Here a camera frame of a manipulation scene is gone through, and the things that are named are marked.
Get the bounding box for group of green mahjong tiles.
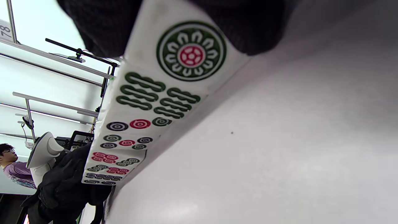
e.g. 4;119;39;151
81;61;209;186

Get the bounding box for person's left hand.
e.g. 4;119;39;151
20;142;114;224

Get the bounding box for person's right hand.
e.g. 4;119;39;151
56;0;300;59

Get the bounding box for grey left hand controller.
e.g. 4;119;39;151
26;132;65;187

